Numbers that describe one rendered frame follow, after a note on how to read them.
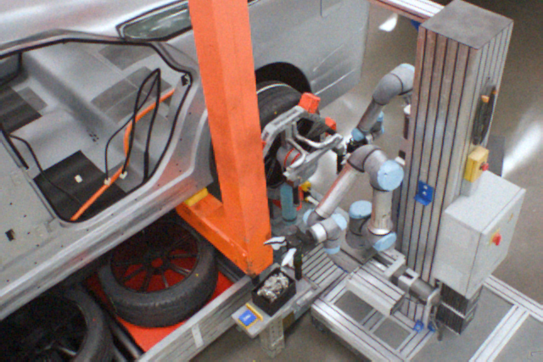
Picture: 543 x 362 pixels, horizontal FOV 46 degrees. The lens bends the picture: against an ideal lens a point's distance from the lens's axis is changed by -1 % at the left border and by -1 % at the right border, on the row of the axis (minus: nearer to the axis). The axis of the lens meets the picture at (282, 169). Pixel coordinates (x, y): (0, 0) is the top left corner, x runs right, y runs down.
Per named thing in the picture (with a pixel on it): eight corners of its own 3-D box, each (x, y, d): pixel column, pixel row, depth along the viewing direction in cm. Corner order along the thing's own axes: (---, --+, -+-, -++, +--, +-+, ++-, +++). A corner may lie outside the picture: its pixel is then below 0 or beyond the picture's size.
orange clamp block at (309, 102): (305, 108, 360) (310, 92, 357) (315, 114, 356) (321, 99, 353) (297, 107, 354) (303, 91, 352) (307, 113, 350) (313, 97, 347)
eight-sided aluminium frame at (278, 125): (318, 162, 396) (316, 91, 358) (326, 167, 393) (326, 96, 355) (252, 209, 371) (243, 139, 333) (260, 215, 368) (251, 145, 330)
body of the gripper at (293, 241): (294, 262, 269) (318, 249, 273) (292, 247, 264) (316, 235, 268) (285, 252, 275) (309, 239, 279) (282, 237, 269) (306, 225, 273)
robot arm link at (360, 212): (363, 212, 320) (364, 193, 311) (380, 229, 312) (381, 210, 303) (343, 222, 316) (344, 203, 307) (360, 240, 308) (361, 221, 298)
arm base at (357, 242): (381, 236, 321) (383, 224, 314) (362, 254, 314) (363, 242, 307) (357, 221, 329) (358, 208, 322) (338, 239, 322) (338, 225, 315)
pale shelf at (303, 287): (290, 271, 358) (289, 268, 356) (311, 289, 349) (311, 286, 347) (231, 319, 338) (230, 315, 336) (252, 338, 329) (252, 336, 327)
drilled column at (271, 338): (273, 336, 377) (268, 296, 347) (285, 348, 371) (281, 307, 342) (260, 348, 372) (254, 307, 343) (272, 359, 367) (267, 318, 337)
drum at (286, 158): (293, 154, 373) (292, 136, 363) (320, 172, 361) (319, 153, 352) (275, 166, 367) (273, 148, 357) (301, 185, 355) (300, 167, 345)
